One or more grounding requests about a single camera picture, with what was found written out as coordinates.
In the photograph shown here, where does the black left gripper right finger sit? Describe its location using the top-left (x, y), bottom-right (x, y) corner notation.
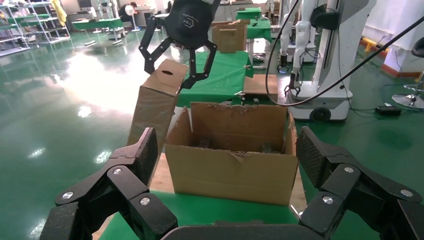
top-left (295, 125), bottom-right (424, 240)

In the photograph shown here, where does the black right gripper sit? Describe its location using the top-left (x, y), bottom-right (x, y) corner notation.
top-left (138, 0), bottom-right (222, 90)

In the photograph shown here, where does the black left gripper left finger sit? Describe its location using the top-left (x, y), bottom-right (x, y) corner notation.
top-left (39, 127), bottom-right (178, 240)

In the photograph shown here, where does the small long cardboard box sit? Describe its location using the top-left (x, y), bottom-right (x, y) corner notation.
top-left (127, 58), bottom-right (189, 157)

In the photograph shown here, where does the brown cardboard box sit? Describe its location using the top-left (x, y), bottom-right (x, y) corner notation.
top-left (211, 19), bottom-right (249, 53)

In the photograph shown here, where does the large open cardboard carton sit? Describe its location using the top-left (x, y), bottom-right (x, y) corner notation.
top-left (164, 101), bottom-right (300, 207)

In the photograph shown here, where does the green cloth of side table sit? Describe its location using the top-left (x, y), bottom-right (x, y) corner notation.
top-left (176, 50), bottom-right (255, 109)

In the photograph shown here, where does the white standing fan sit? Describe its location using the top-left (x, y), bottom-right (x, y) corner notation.
top-left (125, 4), bottom-right (142, 33)

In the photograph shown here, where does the seated person in black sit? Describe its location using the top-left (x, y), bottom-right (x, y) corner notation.
top-left (118, 1), bottom-right (138, 22)

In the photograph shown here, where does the large green table cloth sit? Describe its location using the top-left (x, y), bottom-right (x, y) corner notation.
top-left (98, 190), bottom-right (301, 240)

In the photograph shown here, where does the green covered long table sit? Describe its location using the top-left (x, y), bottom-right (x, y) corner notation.
top-left (72, 18), bottom-right (124, 34)

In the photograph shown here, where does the green covered small table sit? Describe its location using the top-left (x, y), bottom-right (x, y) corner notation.
top-left (235, 7), bottom-right (263, 21)
top-left (246, 19), bottom-right (273, 43)

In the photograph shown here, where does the black power adapter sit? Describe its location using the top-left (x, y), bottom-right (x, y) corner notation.
top-left (375, 105), bottom-right (402, 117)

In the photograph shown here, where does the black stool chrome base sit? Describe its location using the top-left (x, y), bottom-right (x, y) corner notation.
top-left (391, 36), bottom-right (424, 110)

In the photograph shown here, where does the yellow hanging garment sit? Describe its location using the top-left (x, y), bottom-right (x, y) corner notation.
top-left (51, 0), bottom-right (68, 27)

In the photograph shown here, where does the metal shelf rack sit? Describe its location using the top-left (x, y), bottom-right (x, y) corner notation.
top-left (0, 3), bottom-right (31, 58)
top-left (24, 0), bottom-right (72, 46)

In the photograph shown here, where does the long black hanging cable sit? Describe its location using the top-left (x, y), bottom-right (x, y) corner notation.
top-left (264, 0), bottom-right (424, 108)

